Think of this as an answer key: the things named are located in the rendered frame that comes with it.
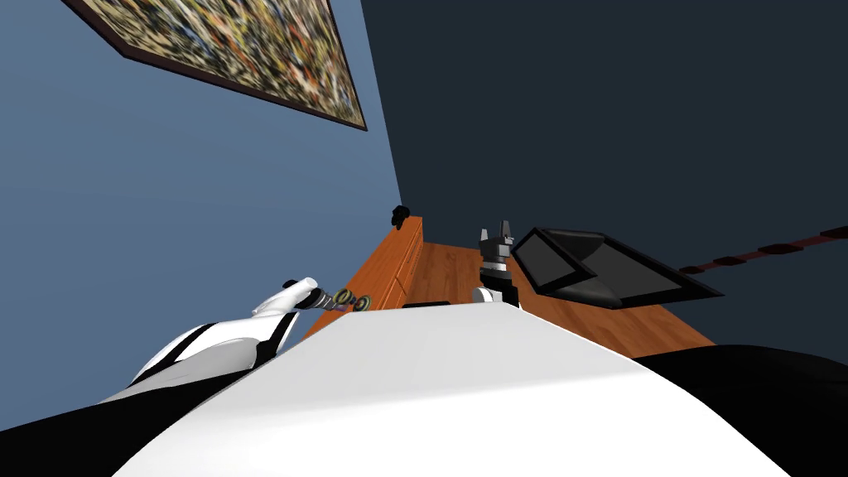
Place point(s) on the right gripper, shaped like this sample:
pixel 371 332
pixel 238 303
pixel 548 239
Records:
pixel 495 253

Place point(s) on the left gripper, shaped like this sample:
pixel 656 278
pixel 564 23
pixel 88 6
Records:
pixel 344 299

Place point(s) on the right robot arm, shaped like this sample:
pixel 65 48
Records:
pixel 762 397

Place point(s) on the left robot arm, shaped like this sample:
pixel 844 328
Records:
pixel 218 344

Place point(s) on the orange wooden dresser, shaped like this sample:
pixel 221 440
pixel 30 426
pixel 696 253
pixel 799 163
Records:
pixel 450 271

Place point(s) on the small black figurine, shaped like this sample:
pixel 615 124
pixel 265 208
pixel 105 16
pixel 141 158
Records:
pixel 399 216

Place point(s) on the black flat television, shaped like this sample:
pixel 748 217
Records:
pixel 596 265

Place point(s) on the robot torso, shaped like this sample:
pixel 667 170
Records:
pixel 437 397

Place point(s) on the multicoloured framed painting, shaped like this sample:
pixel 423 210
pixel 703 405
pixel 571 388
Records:
pixel 238 46

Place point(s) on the dark red segmented strip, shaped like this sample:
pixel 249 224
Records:
pixel 775 250

